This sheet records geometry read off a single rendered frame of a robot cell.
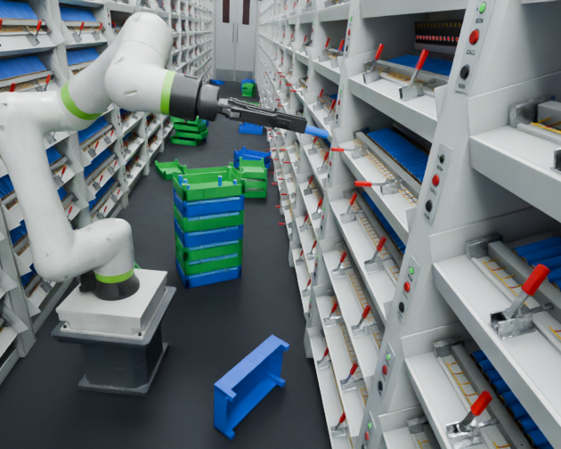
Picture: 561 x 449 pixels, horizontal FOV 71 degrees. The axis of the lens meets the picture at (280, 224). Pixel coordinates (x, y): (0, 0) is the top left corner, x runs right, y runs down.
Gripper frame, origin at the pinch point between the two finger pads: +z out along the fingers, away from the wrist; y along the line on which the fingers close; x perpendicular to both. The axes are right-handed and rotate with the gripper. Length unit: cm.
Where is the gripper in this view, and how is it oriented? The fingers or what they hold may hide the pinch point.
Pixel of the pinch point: (290, 122)
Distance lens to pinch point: 92.1
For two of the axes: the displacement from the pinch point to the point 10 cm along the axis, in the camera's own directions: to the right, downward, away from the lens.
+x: -2.4, 8.7, 4.2
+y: -0.7, -4.5, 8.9
